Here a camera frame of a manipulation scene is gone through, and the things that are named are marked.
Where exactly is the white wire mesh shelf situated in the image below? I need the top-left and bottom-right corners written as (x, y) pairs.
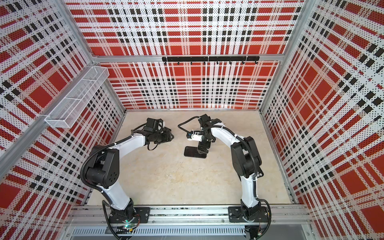
top-left (45, 66), bottom-right (109, 129)

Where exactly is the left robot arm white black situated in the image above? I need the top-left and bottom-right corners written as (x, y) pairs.
top-left (80, 118), bottom-right (174, 211)

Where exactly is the black hook rail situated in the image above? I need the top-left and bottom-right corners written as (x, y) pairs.
top-left (162, 56), bottom-right (260, 64)

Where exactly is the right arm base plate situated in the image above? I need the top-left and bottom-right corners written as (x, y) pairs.
top-left (228, 206), bottom-right (270, 223)

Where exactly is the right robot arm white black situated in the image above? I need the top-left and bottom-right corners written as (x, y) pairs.
top-left (191, 115), bottom-right (262, 210)

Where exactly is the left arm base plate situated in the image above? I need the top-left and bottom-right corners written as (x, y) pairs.
top-left (107, 207), bottom-right (151, 224)

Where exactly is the aluminium front rail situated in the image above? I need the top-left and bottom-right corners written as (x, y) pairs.
top-left (62, 204), bottom-right (316, 238)

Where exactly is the black smartphone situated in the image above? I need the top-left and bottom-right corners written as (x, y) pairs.
top-left (184, 146), bottom-right (207, 159)

